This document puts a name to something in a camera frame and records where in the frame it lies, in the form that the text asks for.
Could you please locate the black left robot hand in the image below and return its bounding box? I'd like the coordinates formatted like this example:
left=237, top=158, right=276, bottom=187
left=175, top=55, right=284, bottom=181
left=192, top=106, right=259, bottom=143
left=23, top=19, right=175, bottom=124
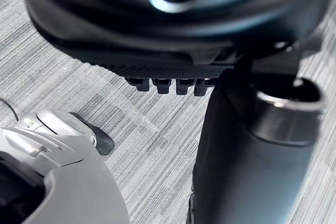
left=13, top=0, right=336, bottom=224

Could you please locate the clear tape strip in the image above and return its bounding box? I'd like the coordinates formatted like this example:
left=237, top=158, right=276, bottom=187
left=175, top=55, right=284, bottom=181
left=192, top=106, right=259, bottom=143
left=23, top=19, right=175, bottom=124
left=114, top=100, right=159, bottom=132

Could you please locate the dark robot foot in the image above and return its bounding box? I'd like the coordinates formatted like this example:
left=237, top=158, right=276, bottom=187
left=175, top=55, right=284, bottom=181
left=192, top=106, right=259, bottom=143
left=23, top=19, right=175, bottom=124
left=70, top=112, right=115, bottom=156

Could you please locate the silver robot leg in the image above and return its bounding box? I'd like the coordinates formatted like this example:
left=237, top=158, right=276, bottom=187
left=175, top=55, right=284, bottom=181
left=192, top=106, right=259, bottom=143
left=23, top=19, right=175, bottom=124
left=0, top=109, right=126, bottom=224

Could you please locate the thin black cable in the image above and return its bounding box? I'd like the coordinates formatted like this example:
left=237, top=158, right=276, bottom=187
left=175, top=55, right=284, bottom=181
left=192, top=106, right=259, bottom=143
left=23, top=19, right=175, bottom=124
left=0, top=98, right=19, bottom=123

